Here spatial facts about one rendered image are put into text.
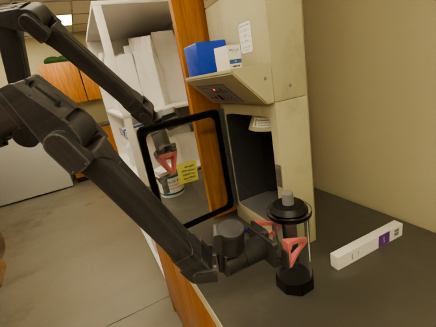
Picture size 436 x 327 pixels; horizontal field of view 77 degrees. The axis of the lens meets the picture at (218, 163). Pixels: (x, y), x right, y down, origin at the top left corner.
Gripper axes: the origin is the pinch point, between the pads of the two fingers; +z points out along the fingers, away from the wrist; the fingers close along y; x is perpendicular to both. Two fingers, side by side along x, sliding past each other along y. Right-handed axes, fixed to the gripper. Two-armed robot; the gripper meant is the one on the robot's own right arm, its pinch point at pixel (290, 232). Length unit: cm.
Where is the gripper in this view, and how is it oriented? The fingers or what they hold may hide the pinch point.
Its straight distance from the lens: 73.4
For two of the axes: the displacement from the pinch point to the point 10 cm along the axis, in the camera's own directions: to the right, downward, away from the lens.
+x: 1.6, 9.4, 2.9
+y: -4.5, -1.9, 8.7
